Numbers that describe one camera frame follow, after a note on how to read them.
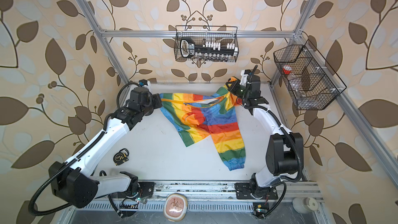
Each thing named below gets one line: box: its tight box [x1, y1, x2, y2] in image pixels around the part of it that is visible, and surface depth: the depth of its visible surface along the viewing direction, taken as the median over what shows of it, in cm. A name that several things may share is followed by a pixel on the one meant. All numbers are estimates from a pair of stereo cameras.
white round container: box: [292, 197, 319, 214], surface depth 64 cm
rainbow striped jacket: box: [159, 76, 247, 172], surface depth 91 cm
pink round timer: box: [163, 192, 189, 222], surface depth 69 cm
